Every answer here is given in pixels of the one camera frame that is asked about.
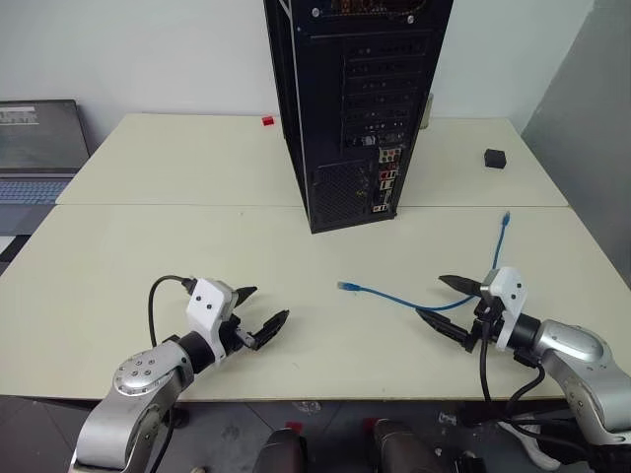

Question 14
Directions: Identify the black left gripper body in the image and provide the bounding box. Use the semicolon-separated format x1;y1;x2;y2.
220;313;255;356

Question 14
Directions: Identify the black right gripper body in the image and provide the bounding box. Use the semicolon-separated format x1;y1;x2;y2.
463;300;505;354

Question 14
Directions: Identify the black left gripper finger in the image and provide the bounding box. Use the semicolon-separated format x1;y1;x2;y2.
248;308;291;352
230;285;259;311

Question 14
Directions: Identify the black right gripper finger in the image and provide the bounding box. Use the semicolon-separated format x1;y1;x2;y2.
438;274;483;298
415;308;470;347

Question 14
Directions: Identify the blue ethernet cable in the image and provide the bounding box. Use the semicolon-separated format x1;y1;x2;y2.
336;210;512;312

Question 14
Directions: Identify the dark rounded shape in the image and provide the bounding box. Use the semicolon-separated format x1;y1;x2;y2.
364;418;441;473
252;427;310;473

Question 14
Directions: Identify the black computer tower case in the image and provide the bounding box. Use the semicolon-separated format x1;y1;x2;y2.
262;0;455;236

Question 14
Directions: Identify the grey open laptop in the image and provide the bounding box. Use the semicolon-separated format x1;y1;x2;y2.
0;100;95;262

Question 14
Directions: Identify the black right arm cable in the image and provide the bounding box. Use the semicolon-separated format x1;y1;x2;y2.
477;314;583;435

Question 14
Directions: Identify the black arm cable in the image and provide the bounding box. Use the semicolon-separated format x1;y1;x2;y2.
477;314;583;435
148;275;198;349

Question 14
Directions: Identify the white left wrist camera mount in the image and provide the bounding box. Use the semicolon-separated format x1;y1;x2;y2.
185;277;239;359

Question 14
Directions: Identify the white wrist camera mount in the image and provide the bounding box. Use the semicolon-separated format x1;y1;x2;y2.
479;266;529;353
185;277;239;359

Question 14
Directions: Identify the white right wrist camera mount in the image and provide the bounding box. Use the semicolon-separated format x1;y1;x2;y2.
479;266;529;353

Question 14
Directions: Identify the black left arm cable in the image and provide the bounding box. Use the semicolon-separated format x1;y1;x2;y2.
148;275;198;349

